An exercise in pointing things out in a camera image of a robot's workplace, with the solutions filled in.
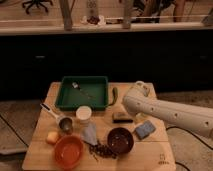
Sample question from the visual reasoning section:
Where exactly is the black whiteboard eraser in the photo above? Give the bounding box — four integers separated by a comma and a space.
112, 113, 133, 123

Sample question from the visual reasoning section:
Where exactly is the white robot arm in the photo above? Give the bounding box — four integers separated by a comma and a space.
122, 81, 213, 140

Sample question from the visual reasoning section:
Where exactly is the white paper cup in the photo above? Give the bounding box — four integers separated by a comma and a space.
76, 106, 92, 124

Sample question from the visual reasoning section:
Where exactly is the metal measuring cup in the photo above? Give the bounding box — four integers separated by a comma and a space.
40, 103, 73, 134

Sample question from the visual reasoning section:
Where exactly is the metal spoon in tray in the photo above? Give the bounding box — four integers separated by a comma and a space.
72, 82, 92, 99

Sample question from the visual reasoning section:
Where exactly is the green plastic tray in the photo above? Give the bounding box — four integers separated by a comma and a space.
55, 76, 108, 111

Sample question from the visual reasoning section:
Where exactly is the grey cloth piece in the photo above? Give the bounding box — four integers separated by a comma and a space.
82, 122, 98, 146

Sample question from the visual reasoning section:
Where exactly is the dark purple bowl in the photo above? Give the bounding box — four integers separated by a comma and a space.
107, 127, 134, 155

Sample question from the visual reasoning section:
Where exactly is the blue sponge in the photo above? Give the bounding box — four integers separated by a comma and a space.
135, 121, 156, 140

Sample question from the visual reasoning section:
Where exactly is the dark grapes bunch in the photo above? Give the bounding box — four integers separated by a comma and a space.
89, 141, 117, 160

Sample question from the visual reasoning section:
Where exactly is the orange plastic bowl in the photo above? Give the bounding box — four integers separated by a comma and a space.
53, 135, 84, 170

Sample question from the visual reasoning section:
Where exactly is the yellow round fruit toy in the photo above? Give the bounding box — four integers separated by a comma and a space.
46, 131, 60, 144

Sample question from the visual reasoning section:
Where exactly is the seated person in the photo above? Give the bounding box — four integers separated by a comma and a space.
133, 0, 186, 23

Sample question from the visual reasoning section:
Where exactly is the black office chair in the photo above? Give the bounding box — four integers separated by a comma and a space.
22, 0, 53, 14

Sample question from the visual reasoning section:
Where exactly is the black floor cable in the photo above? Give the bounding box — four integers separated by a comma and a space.
165, 125, 213, 151

